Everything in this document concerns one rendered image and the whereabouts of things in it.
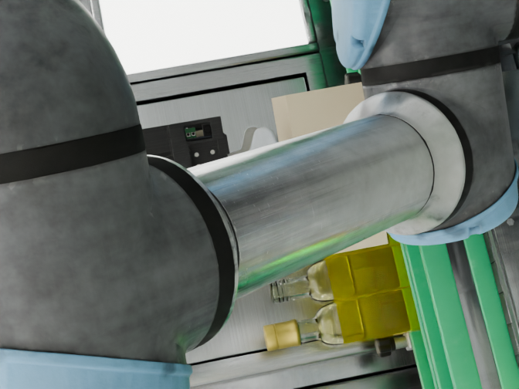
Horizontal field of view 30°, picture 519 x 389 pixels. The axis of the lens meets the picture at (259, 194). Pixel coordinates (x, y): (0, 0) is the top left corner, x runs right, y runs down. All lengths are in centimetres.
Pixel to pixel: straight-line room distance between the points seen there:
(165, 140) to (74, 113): 52
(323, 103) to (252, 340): 56
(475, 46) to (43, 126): 43
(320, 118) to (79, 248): 52
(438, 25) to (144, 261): 38
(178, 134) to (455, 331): 43
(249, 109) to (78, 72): 104
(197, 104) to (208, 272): 100
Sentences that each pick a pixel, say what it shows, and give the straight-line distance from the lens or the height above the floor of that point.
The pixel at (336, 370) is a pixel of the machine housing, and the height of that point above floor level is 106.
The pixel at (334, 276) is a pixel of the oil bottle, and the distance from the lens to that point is 128.
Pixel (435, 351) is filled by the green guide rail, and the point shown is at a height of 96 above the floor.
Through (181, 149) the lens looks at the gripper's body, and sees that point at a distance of 95.
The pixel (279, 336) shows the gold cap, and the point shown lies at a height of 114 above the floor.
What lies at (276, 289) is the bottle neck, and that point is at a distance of 128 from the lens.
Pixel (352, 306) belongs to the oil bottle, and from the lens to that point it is 127.
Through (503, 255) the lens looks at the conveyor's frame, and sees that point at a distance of 119.
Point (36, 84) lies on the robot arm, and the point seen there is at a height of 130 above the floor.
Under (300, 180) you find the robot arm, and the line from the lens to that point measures 61.
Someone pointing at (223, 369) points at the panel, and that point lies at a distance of 140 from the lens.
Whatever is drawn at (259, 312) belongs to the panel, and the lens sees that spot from 142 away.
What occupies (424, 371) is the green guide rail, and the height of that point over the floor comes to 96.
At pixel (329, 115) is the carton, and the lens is 94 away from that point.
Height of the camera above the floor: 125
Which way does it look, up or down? 5 degrees down
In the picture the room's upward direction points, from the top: 100 degrees counter-clockwise
